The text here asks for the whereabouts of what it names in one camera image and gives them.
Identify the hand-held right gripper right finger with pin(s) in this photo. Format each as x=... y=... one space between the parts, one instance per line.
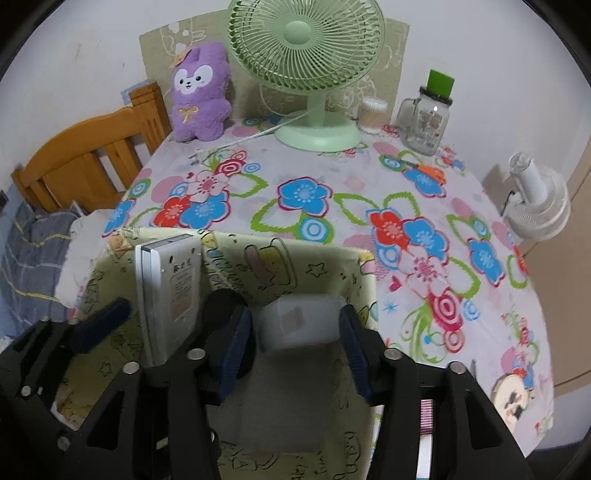
x=356 y=355

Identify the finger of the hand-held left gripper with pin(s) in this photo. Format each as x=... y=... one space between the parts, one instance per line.
x=101 y=323

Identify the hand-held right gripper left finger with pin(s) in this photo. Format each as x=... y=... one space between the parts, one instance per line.
x=233 y=350

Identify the white USB charger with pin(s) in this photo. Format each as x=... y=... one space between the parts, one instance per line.
x=300 y=323

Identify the yellow printed fabric storage box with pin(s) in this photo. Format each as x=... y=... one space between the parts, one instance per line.
x=277 y=267

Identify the white flat rectangular box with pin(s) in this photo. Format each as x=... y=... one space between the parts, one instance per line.
x=178 y=295

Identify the grey plaid blanket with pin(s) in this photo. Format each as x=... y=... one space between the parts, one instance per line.
x=32 y=258

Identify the floral tablecloth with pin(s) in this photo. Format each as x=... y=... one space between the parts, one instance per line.
x=323 y=184

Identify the wooden bed headboard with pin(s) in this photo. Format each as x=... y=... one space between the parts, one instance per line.
x=69 y=143

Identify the beige cabinet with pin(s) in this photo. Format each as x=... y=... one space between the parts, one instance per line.
x=563 y=323

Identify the purple plush toy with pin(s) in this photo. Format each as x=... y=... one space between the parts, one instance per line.
x=198 y=110

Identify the glass mug jar green lid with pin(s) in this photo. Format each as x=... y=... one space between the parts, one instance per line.
x=425 y=129

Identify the cotton swab container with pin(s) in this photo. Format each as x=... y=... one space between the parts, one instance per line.
x=373 y=117

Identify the white circulator fan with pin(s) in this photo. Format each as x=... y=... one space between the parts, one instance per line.
x=540 y=203

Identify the green desk fan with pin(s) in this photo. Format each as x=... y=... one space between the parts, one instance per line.
x=304 y=32

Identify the wall socket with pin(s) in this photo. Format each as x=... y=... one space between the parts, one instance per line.
x=3 y=198

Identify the blue wall picture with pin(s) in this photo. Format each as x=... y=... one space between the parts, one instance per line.
x=134 y=90

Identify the beige printed wall mat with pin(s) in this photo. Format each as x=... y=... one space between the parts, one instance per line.
x=157 y=50

